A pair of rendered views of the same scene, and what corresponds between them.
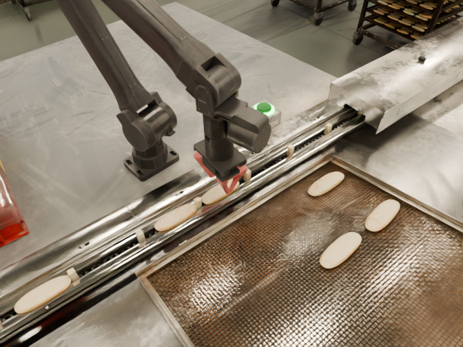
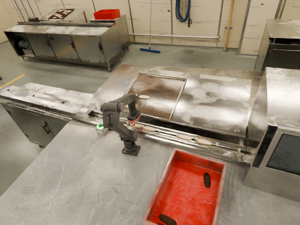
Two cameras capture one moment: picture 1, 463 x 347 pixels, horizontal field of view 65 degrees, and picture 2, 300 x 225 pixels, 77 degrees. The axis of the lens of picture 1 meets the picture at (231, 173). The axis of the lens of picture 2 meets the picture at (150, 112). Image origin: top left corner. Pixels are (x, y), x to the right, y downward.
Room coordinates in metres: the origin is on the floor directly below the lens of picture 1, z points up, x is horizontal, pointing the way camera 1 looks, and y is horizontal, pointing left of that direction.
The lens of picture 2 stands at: (0.87, 1.08, 1.88)
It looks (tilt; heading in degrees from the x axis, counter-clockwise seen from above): 40 degrees down; 246
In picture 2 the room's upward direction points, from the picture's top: 8 degrees counter-clockwise
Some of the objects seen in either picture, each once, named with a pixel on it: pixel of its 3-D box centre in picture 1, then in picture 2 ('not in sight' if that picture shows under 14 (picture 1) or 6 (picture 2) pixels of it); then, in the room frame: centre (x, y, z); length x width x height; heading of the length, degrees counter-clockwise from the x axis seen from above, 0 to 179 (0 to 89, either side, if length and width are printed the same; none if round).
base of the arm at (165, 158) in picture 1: (149, 150); (130, 146); (0.67, 0.20, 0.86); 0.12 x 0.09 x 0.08; 134
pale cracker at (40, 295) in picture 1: (43, 292); (184, 136); (0.29, 0.34, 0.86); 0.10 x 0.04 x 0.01; 128
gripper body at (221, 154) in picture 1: (219, 144); (133, 112); (0.54, 0.02, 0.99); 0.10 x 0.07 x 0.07; 38
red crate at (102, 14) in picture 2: not in sight; (107, 14); (-0.47, -3.66, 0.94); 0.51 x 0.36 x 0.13; 132
